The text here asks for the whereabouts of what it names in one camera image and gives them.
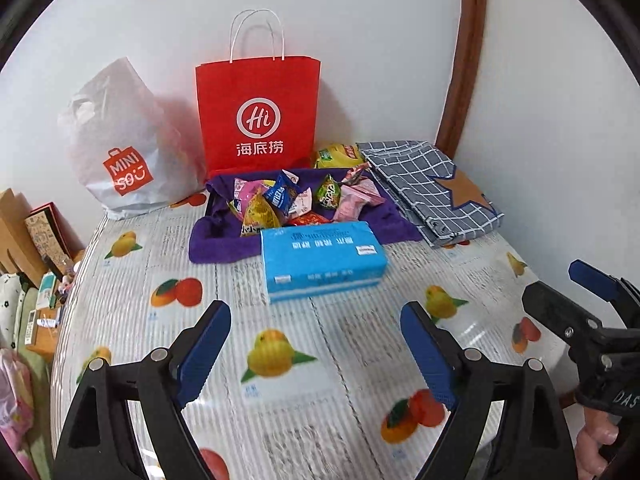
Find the red snack packet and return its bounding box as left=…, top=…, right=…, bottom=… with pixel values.
left=287, top=212, right=333, bottom=226

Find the cluster of small bottles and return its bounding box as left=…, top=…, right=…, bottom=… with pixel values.
left=50, top=260, right=78, bottom=306

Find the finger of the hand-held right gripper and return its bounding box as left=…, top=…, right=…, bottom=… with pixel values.
left=568, top=259, right=640, bottom=311
left=521, top=282, right=603, bottom=356

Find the teal white box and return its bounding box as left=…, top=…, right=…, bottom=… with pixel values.
left=36, top=272, right=58, bottom=308

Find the grey checked folded cloth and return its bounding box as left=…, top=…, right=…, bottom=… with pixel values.
left=356, top=141, right=505, bottom=250

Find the yellow green snack bag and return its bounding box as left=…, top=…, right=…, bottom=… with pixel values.
left=313, top=143, right=366, bottom=169

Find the wooden nightstand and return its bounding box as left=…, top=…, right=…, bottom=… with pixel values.
left=25, top=250, right=86, bottom=361

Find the green snack packet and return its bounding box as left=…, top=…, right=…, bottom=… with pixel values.
left=320, top=174, right=343, bottom=209

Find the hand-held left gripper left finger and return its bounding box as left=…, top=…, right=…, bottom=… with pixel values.
left=52, top=300, right=233, bottom=480

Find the fruit print tablecloth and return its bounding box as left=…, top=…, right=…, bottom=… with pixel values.
left=50, top=195, right=566, bottom=480

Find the yellow biscuit packet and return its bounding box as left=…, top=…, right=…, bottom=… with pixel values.
left=241, top=195, right=283, bottom=237

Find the pink bedding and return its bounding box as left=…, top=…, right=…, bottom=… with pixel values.
left=0, top=347, right=36, bottom=480

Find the green blanket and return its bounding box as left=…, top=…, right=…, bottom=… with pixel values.
left=15, top=285, right=53, bottom=480

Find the wooden headboard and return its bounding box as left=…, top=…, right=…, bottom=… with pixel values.
left=0, top=189, right=51, bottom=286

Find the patterned gift box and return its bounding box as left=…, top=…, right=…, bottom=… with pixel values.
left=25, top=202, right=76, bottom=281

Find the large pink snack packet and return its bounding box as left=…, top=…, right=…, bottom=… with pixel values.
left=232, top=178, right=271, bottom=211

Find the purple cloth tray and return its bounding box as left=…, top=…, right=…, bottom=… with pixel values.
left=188, top=167, right=423, bottom=264

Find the floral pillow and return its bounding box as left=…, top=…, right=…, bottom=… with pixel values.
left=0, top=272, right=26, bottom=346

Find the panda print pink packet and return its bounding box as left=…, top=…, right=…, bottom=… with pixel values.
left=352, top=180, right=387, bottom=206

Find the small blue snack packet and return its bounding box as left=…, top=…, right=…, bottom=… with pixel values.
left=262, top=170, right=301, bottom=216

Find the blue tissue pack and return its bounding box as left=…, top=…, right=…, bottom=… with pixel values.
left=260, top=221, right=389, bottom=304

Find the plain pink snack packet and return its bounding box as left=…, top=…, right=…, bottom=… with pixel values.
left=332, top=192, right=368, bottom=223

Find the white plastic bag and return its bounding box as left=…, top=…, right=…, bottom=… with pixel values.
left=56, top=57, right=208, bottom=221

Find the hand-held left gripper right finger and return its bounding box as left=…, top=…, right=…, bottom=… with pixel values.
left=400, top=301, right=576, bottom=480

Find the person's right hand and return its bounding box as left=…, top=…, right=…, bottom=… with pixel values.
left=575, top=406, right=622, bottom=480

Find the red paper bag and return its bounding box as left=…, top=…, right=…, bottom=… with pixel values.
left=195, top=8, right=322, bottom=178

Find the brown wooden door frame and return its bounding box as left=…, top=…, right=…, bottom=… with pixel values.
left=435, top=0, right=488, bottom=153

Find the pale pink snack packet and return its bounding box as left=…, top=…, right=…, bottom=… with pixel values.
left=292, top=187, right=313, bottom=221

